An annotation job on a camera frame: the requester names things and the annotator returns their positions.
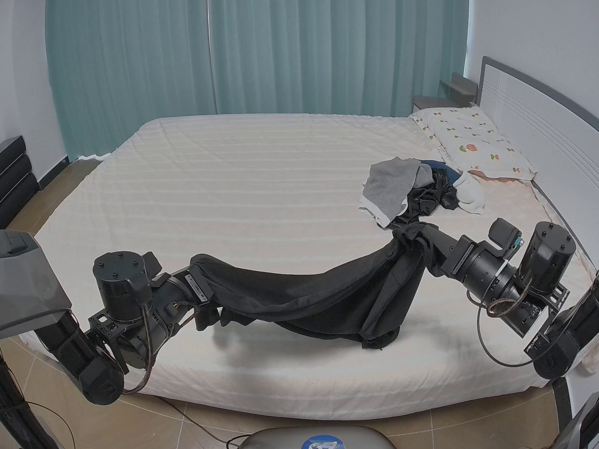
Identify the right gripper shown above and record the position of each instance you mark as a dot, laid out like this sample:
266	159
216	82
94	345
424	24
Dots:
482	269

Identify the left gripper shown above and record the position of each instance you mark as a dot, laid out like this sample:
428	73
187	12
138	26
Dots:
180	293

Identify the black garment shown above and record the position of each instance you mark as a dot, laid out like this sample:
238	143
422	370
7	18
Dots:
327	293

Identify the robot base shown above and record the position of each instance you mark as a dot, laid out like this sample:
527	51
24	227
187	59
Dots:
313	437

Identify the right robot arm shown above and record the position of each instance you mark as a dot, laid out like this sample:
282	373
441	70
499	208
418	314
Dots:
547	260

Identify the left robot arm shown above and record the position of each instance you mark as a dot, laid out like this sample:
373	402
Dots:
107	297

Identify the pile of clothes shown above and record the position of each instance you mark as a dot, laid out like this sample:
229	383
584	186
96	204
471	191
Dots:
391	187

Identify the bed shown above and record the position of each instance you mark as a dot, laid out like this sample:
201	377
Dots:
262	194

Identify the white printed pillow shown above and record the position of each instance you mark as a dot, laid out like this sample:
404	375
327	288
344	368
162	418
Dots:
477	141

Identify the grey bedside table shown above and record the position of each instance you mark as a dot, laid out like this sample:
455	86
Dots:
456	87

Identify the black chest of drawers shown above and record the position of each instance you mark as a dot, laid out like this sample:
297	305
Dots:
16	180

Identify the blue-green curtain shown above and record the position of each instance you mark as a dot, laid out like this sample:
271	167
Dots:
131	54
337	40

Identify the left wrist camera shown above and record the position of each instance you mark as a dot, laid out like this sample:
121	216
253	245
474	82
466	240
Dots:
152	264

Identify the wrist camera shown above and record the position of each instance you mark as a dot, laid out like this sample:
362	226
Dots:
152	264
503	233

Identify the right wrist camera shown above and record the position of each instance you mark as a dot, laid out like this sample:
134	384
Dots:
503	233

